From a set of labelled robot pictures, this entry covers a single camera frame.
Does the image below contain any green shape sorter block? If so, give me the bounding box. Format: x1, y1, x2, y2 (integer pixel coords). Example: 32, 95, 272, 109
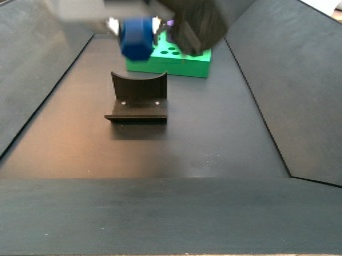
126, 32, 211, 78

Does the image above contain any purple cylinder peg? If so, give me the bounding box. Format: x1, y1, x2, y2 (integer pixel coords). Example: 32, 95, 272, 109
167, 20, 174, 27

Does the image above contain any dark curved cradle stand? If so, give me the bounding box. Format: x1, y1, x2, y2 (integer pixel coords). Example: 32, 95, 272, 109
104, 72, 168, 122

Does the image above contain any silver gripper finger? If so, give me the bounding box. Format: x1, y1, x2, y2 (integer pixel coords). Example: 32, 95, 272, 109
107, 18, 120, 36
152, 16, 162, 45

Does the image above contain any blue hexagon prism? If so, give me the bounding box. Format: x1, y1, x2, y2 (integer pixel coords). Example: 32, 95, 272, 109
120, 17, 154, 61

